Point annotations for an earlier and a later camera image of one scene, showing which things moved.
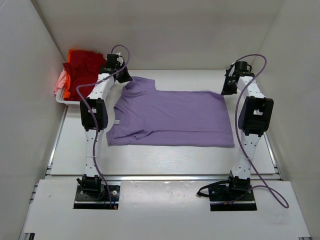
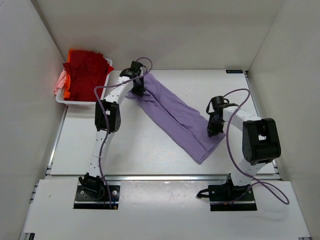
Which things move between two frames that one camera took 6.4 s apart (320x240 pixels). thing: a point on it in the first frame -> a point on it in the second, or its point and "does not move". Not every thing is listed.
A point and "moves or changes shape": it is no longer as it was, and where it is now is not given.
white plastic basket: x=60 y=96 does not move
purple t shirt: x=146 y=116 moves or changes shape
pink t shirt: x=61 y=80 does not move
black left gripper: x=126 y=78 -> x=140 y=92
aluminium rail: x=160 y=178 does not move
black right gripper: x=225 y=91 -> x=211 y=131
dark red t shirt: x=84 y=67 does not move
